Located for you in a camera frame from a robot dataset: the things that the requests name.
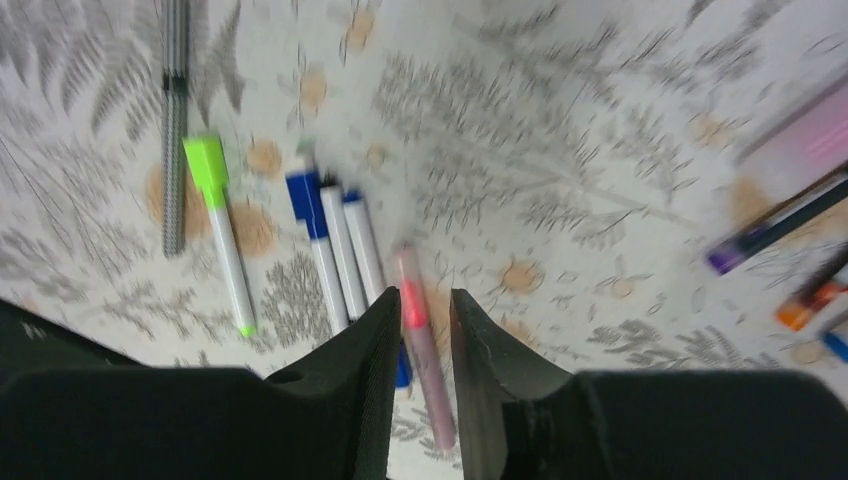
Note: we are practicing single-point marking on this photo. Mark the floral table mat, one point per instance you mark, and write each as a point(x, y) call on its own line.
point(567, 163)

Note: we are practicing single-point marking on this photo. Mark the grey pen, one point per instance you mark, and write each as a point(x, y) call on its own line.
point(175, 49)

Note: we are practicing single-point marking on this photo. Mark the red capped white marker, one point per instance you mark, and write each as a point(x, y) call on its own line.
point(364, 245)

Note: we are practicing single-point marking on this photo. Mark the pink thin pen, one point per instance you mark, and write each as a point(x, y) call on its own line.
point(421, 341)

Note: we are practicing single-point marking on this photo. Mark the dark blue pen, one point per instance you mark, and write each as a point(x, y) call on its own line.
point(761, 234)

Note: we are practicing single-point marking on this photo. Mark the pink highlighter pen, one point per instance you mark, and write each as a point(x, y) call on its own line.
point(806, 144)

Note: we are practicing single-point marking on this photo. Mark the orange capped marker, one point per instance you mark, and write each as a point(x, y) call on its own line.
point(821, 289)

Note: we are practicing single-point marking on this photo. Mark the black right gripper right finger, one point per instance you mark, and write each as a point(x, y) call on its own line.
point(521, 416)

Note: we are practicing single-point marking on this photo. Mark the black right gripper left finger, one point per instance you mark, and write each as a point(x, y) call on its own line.
point(74, 409)

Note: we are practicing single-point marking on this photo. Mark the black tipped white marker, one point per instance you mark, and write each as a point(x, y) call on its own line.
point(331, 194)

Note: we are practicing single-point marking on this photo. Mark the green capped marker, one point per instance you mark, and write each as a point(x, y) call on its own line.
point(206, 161)

